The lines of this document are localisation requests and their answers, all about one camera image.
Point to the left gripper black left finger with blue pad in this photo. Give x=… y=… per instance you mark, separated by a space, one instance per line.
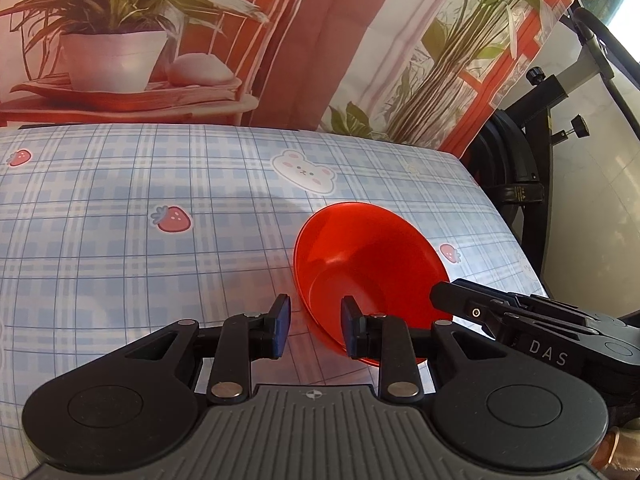
x=240 y=341

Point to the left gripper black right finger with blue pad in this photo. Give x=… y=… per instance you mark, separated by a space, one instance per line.
x=385 y=339

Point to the red plastic bowl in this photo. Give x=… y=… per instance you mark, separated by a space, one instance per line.
x=367 y=252

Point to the blue plaid tablecloth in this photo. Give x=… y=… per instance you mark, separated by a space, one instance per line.
x=109 y=232

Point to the black exercise bike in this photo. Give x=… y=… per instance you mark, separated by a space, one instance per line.
x=511 y=156

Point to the printed room backdrop cloth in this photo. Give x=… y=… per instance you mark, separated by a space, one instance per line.
x=418 y=72

